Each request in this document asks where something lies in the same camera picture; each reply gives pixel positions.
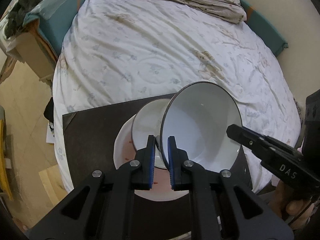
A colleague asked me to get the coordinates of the large pink strawberry plate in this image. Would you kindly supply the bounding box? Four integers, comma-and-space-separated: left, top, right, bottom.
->
113, 116, 189, 202

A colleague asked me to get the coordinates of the white fish bowl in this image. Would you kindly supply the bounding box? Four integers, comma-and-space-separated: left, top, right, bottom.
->
155, 135, 167, 170
131, 99, 171, 155
159, 81, 242, 172

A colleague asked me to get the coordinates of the person's right hand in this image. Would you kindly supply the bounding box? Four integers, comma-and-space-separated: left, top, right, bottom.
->
268, 180, 315, 230

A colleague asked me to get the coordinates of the black rectangular mat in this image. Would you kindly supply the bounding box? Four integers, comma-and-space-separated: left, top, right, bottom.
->
62, 92, 253, 240

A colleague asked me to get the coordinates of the white floral bed sheet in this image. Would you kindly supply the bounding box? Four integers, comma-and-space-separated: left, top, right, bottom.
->
53, 0, 301, 191

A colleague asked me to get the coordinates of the yellow wooden chair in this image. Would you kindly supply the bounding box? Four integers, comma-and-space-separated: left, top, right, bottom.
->
0, 120, 14, 201

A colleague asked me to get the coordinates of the dark clothes pile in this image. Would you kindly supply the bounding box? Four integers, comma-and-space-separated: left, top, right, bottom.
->
4, 0, 43, 38

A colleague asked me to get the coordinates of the teal bed frame padding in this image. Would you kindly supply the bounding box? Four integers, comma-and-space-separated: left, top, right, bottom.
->
23, 0, 289, 61

